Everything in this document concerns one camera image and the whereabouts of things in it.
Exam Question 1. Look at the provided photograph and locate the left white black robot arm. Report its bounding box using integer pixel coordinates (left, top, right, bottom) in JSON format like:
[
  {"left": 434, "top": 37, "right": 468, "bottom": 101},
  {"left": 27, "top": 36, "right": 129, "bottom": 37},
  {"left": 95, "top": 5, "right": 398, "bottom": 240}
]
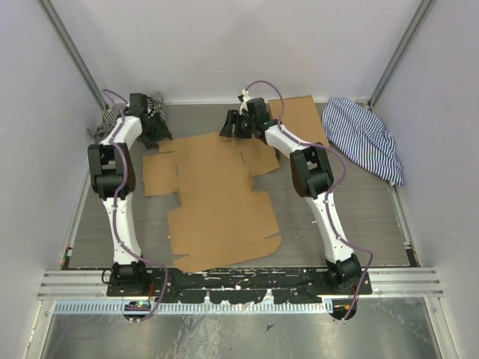
[{"left": 87, "top": 108, "right": 172, "bottom": 297}]

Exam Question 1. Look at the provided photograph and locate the folded brown cardboard box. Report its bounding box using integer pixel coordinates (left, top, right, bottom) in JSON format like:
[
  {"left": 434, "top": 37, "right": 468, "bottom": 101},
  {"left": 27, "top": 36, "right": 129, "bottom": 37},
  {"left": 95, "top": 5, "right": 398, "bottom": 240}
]
[{"left": 281, "top": 95, "right": 329, "bottom": 146}]

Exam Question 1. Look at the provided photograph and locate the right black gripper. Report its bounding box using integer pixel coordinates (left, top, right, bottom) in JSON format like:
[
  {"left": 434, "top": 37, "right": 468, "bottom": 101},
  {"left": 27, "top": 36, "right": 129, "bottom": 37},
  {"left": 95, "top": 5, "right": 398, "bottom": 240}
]
[{"left": 219, "top": 111, "right": 254, "bottom": 140}]

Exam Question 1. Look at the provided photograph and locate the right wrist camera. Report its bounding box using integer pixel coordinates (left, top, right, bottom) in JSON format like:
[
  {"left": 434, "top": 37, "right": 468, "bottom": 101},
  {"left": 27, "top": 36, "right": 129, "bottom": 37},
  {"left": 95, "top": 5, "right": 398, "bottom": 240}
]
[{"left": 239, "top": 89, "right": 269, "bottom": 122}]

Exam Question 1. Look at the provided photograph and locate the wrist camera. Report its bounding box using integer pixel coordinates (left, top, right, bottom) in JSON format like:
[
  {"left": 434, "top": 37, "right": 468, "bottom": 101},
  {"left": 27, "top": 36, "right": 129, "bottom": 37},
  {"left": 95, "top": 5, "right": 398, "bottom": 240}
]
[
  {"left": 126, "top": 93, "right": 150, "bottom": 117},
  {"left": 239, "top": 89, "right": 269, "bottom": 122}
]

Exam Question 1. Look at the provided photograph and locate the perforated cable duct strip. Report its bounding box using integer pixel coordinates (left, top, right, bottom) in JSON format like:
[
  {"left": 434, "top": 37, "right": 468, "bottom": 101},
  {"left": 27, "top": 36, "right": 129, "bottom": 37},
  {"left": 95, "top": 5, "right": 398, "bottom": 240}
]
[{"left": 52, "top": 300, "right": 333, "bottom": 315}]

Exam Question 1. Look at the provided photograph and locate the aluminium rail frame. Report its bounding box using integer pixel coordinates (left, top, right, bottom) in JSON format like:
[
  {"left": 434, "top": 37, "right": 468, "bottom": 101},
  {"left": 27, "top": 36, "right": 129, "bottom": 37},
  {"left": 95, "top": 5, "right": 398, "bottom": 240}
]
[{"left": 37, "top": 267, "right": 444, "bottom": 303}]

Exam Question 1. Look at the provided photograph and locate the blue white striped cloth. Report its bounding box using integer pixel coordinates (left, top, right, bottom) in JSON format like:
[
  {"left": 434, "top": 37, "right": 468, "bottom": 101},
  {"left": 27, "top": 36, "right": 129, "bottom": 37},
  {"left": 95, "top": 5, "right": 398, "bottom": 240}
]
[{"left": 323, "top": 97, "right": 404, "bottom": 186}]

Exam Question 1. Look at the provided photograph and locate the grey striped cloth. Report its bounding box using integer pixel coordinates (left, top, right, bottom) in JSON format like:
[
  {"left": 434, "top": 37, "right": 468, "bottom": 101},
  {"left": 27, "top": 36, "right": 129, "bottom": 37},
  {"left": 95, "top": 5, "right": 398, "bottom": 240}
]
[{"left": 87, "top": 91, "right": 172, "bottom": 143}]

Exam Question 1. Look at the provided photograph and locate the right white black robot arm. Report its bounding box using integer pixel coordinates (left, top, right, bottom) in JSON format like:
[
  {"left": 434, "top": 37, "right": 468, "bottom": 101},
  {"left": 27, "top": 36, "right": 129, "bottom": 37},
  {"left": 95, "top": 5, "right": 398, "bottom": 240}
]
[{"left": 219, "top": 110, "right": 361, "bottom": 295}]

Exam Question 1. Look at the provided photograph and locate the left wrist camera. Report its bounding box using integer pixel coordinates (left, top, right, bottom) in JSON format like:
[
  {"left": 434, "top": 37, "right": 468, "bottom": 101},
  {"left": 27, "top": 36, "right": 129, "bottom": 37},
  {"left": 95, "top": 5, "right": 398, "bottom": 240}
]
[{"left": 126, "top": 93, "right": 150, "bottom": 117}]

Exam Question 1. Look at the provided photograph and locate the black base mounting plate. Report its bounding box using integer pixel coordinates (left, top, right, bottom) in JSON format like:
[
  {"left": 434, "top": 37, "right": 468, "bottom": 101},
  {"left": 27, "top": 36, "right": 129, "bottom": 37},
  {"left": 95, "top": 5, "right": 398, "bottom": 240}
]
[{"left": 103, "top": 267, "right": 372, "bottom": 304}]

